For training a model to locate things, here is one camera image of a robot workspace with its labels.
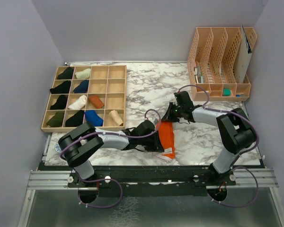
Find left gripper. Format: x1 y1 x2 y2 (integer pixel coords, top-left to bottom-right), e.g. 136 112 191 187
138 131 164 152

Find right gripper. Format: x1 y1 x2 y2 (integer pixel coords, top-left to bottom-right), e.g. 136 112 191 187
162 102 184 122

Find bright orange underwear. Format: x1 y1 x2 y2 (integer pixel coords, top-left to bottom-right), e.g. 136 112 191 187
155 122 176 162

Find rust brown underwear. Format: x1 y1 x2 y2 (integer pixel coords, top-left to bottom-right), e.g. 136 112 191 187
88 95 105 109

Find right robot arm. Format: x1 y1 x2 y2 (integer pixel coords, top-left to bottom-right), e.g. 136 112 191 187
162 91 258 185

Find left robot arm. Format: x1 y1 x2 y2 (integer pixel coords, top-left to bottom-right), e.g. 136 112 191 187
58 120 164 187

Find beige rolled underwear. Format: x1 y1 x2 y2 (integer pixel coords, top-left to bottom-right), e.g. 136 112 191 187
109 110 124 126

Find blue rolled underwear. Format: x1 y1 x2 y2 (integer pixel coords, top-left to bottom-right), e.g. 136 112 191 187
85 110 104 127

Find black rolled underwear bottom row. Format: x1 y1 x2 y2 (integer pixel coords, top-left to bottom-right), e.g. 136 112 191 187
65 110 84 127

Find white rolled underwear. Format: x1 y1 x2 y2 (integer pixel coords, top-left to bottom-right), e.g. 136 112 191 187
67 95 87 110

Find navy rolled underwear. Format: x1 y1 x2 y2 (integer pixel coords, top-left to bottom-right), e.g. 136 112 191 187
73 80 89 94

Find light green rolled underwear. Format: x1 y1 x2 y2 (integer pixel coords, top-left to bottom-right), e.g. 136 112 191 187
75 68 91 79

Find dark green rolled underwear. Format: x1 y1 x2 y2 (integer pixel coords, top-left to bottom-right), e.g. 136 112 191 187
46 112 64 128

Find black rolled underwear third row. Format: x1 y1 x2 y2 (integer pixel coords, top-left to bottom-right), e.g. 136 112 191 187
49 95 68 110

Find black rolled underwear second row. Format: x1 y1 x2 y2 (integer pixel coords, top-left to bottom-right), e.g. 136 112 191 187
50 80 71 94

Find black rolled underwear top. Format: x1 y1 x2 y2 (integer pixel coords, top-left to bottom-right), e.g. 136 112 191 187
57 67 74 80

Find green object in rack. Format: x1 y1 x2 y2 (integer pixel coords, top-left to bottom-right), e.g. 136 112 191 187
222 88 231 97

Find pink plastic file rack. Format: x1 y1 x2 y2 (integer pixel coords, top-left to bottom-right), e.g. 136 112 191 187
187 27 257 101

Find white board in rack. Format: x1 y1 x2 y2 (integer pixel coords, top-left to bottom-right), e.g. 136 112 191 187
234 25 252 83

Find wooden compartment organizer tray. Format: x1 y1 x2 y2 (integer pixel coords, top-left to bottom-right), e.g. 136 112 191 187
41 65 127 132

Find blue white round tin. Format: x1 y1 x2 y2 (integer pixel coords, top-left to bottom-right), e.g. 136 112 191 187
54 143 62 153

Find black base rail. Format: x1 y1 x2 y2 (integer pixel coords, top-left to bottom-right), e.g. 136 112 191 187
37 165 237 197

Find aluminium extrusion rail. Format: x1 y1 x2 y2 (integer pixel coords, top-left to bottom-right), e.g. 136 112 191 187
27 168 279 191

